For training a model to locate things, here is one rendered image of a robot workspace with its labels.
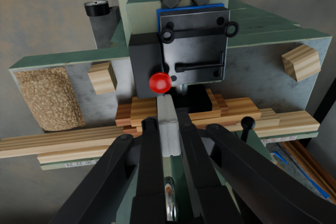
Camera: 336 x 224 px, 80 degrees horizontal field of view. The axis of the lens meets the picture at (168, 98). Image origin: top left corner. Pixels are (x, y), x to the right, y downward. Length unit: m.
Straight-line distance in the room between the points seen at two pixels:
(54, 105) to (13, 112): 1.40
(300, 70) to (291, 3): 1.11
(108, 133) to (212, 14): 0.31
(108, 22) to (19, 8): 0.84
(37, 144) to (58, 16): 0.97
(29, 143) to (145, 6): 0.37
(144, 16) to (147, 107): 0.16
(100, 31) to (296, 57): 0.51
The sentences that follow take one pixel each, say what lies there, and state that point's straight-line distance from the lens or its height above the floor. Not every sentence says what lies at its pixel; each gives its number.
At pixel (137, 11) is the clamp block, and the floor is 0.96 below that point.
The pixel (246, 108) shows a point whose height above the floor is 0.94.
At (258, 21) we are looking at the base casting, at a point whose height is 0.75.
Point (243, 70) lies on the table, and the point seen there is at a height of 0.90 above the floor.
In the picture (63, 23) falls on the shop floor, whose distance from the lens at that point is 1.37.
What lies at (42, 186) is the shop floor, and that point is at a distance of 2.40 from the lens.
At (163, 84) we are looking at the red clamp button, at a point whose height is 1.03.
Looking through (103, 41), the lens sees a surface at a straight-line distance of 0.67.
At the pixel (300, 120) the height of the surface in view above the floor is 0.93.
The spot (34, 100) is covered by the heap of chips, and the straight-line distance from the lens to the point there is 0.43.
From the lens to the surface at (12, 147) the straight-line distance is 0.53.
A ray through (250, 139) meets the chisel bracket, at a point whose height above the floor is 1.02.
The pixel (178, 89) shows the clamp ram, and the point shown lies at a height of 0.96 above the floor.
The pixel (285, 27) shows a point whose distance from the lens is 0.54.
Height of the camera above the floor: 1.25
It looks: 57 degrees down
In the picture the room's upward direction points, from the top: 170 degrees clockwise
